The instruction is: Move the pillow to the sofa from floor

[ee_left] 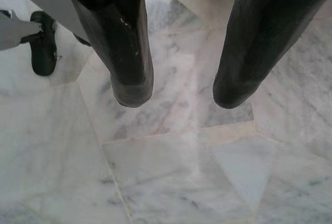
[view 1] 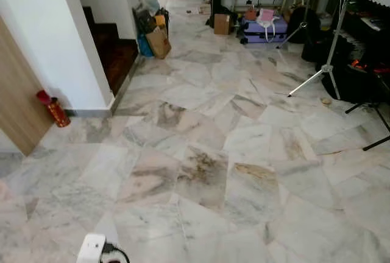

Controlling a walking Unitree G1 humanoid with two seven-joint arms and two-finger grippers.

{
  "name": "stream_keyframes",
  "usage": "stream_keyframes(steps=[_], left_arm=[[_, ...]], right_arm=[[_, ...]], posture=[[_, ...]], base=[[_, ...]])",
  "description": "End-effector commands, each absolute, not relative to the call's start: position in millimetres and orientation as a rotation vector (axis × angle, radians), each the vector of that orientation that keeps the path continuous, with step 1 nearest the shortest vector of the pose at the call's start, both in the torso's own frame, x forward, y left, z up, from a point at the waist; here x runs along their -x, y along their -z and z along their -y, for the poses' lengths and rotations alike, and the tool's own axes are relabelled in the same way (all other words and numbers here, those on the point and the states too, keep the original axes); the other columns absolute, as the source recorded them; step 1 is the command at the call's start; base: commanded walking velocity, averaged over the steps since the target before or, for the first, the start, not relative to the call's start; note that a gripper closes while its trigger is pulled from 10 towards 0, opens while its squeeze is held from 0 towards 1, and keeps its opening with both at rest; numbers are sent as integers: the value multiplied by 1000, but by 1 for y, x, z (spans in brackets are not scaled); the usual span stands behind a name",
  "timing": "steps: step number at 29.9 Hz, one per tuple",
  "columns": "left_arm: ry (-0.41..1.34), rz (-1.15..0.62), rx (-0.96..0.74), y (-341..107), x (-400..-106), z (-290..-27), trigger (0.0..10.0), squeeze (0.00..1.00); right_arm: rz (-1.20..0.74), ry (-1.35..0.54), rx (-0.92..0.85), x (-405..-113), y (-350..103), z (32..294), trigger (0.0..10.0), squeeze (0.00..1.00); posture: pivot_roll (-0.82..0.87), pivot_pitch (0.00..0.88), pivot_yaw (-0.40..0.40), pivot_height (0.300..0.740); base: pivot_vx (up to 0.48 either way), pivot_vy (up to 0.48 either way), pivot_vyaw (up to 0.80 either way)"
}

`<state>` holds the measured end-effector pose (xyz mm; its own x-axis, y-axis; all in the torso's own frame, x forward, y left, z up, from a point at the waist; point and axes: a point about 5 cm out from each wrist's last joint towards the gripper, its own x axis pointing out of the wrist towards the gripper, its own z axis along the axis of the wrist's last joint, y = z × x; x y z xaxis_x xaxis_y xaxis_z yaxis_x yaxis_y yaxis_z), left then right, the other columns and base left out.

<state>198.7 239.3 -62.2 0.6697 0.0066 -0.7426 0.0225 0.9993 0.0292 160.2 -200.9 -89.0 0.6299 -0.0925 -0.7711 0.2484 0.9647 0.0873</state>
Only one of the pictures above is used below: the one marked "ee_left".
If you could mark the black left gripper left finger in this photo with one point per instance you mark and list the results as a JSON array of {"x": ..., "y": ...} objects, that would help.
[{"x": 122, "y": 53}]

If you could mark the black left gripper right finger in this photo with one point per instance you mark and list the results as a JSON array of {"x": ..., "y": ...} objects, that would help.
[{"x": 254, "y": 42}]

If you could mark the black robot right foot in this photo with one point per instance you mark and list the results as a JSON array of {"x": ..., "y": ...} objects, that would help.
[{"x": 42, "y": 53}]

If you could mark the grey robot right leg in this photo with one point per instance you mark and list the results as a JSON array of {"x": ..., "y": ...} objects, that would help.
[{"x": 15, "y": 32}]

